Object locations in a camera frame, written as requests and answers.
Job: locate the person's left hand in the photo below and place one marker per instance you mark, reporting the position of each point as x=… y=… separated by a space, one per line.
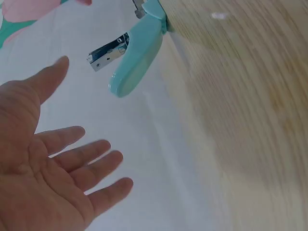
x=36 y=173

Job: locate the teal stapler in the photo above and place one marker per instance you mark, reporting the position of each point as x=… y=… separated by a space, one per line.
x=138 y=57

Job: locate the small white object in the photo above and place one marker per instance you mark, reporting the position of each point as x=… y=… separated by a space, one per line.
x=219 y=16

